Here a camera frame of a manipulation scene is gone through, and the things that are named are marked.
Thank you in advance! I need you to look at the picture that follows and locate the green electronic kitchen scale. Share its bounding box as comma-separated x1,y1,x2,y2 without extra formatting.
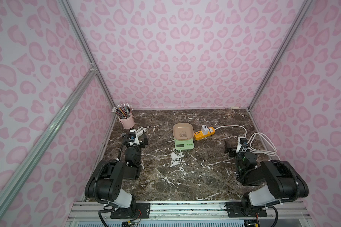
174,139,194,150

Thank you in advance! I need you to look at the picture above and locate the white usb charger adapter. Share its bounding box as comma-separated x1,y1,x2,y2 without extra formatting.
201,125,212,136

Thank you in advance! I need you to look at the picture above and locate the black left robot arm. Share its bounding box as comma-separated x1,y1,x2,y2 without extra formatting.
84,135,150,227

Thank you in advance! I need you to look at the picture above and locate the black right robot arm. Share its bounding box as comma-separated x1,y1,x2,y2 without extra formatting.
224,138,309,227

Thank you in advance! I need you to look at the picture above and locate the white power strip cable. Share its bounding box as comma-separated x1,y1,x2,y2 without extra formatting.
214,125,280,159

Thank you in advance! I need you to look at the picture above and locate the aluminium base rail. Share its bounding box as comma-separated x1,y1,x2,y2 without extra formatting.
65,200,313,227

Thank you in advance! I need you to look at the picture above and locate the pink pencil cup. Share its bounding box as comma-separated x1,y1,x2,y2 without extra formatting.
119,114,135,129

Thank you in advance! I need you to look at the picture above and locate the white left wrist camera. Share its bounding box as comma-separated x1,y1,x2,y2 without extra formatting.
128,129,139,144

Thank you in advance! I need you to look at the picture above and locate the white rectangular device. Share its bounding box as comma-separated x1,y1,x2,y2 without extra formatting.
135,127,146,137

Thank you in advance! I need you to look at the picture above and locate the orange power strip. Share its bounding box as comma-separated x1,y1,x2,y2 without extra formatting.
194,126,215,141

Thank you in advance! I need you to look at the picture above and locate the bundle of coloured pencils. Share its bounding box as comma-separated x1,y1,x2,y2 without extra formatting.
111,103,133,119

